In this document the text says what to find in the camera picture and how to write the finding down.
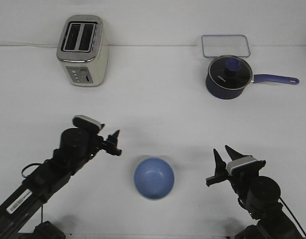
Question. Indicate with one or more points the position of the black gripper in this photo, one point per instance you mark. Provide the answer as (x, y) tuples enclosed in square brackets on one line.
[(220, 174), (109, 145)]

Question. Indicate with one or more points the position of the blue bowl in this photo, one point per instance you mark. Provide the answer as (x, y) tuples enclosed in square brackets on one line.
[(154, 178)]

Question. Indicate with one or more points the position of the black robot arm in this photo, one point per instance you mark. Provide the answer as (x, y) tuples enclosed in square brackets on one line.
[(259, 195), (78, 145)]

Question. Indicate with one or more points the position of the dark blue saucepan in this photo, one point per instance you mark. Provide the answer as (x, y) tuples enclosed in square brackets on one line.
[(226, 94)]

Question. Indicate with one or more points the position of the glass pot lid blue knob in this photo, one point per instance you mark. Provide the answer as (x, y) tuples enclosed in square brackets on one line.
[(230, 72)]

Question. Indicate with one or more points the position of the cream and steel toaster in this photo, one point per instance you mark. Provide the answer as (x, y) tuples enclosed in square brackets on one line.
[(83, 50)]

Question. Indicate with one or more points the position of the clear plastic container lid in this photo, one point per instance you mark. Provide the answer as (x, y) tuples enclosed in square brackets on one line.
[(225, 44)]

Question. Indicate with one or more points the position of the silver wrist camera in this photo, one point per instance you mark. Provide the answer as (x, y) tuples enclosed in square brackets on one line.
[(238, 163), (87, 123)]

